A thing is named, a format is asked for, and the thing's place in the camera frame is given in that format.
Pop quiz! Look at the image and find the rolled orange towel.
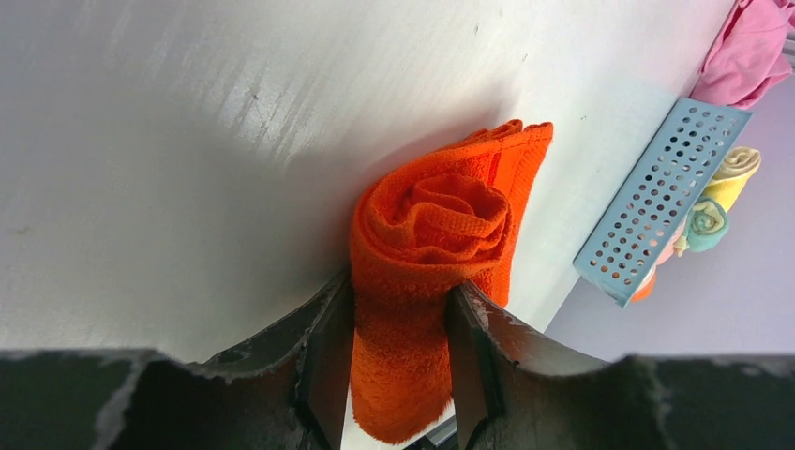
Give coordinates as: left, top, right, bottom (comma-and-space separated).
630, 270, 656, 303

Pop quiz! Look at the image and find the rolled yellow towel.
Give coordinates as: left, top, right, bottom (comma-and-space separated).
703, 146, 761, 212

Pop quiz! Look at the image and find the orange red towel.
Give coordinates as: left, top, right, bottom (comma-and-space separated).
350, 120, 553, 444

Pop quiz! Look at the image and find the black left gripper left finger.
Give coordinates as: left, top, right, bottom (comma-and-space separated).
1, 272, 353, 449

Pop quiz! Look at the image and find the pink crumpled towel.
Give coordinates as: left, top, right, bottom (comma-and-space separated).
689, 0, 794, 110

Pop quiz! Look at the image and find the blue perforated basket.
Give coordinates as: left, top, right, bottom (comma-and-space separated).
573, 98, 752, 308

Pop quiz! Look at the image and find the yellow green teal towel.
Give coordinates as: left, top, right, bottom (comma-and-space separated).
673, 196, 729, 256

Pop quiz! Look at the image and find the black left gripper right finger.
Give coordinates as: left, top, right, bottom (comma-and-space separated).
445, 282, 794, 449

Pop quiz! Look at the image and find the rolled pink towel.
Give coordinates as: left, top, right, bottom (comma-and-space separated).
655, 222, 686, 265

